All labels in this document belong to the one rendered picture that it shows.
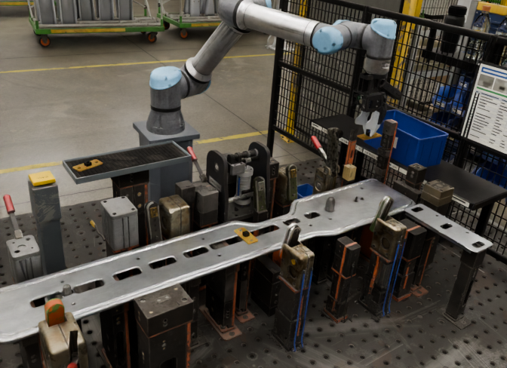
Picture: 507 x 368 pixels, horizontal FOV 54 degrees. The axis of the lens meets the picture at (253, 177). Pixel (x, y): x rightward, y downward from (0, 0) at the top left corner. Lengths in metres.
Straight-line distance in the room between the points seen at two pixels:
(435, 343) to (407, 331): 0.09
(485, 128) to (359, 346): 0.96
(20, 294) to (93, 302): 0.18
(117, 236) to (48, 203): 0.23
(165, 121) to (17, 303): 0.90
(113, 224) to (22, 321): 0.34
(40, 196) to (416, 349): 1.22
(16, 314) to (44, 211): 0.36
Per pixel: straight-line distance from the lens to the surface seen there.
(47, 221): 1.58
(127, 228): 1.45
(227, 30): 1.84
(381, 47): 1.56
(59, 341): 1.14
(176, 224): 1.52
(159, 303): 1.24
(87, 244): 2.04
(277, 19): 1.57
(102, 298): 1.32
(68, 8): 8.28
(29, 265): 1.42
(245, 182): 1.69
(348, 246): 1.56
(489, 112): 2.07
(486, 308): 1.99
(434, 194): 1.88
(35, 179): 1.54
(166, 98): 1.92
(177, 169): 2.00
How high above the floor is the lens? 1.85
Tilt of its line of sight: 27 degrees down
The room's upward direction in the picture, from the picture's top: 5 degrees clockwise
